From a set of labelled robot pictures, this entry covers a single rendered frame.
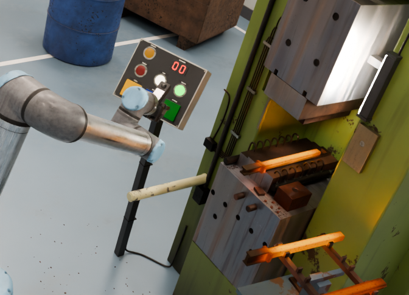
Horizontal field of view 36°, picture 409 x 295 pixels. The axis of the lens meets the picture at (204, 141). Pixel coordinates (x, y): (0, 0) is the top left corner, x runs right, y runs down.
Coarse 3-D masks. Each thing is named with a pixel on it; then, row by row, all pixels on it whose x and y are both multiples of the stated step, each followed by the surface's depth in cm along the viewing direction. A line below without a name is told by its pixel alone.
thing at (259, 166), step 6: (312, 150) 278; (318, 150) 279; (288, 156) 267; (294, 156) 269; (300, 156) 270; (306, 156) 273; (258, 162) 256; (264, 162) 258; (270, 162) 259; (276, 162) 261; (282, 162) 263; (246, 168) 250; (252, 168) 251; (258, 168) 255; (264, 168) 255; (246, 174) 251
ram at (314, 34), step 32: (288, 0) 233; (320, 0) 223; (352, 0) 213; (384, 0) 224; (288, 32) 236; (320, 32) 225; (352, 32) 217; (384, 32) 230; (288, 64) 238; (320, 64) 227; (352, 64) 229; (320, 96) 229; (352, 96) 243
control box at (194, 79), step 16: (144, 48) 277; (160, 48) 275; (128, 64) 278; (144, 64) 276; (160, 64) 274; (176, 64) 272; (192, 64) 271; (144, 80) 275; (176, 80) 272; (192, 80) 270; (176, 96) 271; (192, 96) 270
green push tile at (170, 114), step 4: (168, 100) 271; (168, 104) 271; (172, 104) 271; (176, 104) 270; (172, 108) 271; (176, 108) 270; (168, 112) 271; (172, 112) 270; (176, 112) 270; (164, 116) 271; (168, 116) 271; (172, 116) 270; (176, 116) 271; (172, 120) 270
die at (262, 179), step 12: (288, 144) 282; (300, 144) 285; (312, 144) 286; (240, 156) 265; (252, 156) 263; (264, 156) 265; (276, 156) 268; (312, 156) 275; (324, 156) 279; (240, 168) 267; (276, 168) 260; (288, 168) 262; (300, 168) 265; (312, 168) 269; (324, 168) 276; (264, 180) 257; (276, 180) 255
